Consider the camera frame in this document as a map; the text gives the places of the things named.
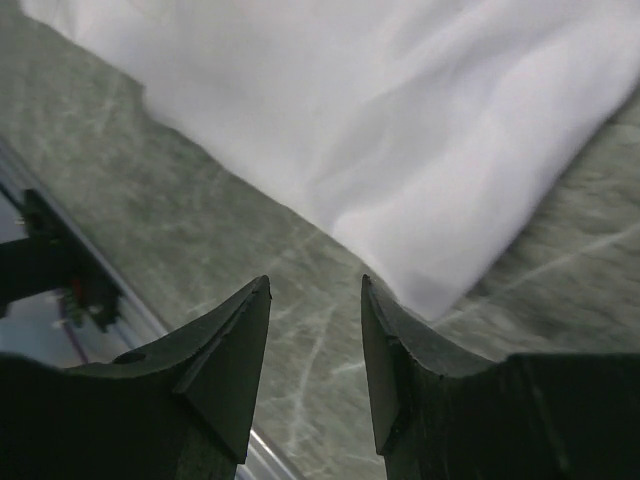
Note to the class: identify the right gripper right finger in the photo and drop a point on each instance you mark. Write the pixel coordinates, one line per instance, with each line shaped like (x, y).
(440, 411)

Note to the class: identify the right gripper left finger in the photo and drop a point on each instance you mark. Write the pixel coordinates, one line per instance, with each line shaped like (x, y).
(180, 407)

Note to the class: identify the white long sleeve shirt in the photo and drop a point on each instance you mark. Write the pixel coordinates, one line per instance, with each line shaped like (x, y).
(420, 135)

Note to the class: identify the aluminium mounting rail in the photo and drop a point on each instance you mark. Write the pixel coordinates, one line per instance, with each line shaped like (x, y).
(136, 325)

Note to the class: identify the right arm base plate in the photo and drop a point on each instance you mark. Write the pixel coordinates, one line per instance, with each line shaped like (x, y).
(50, 257)

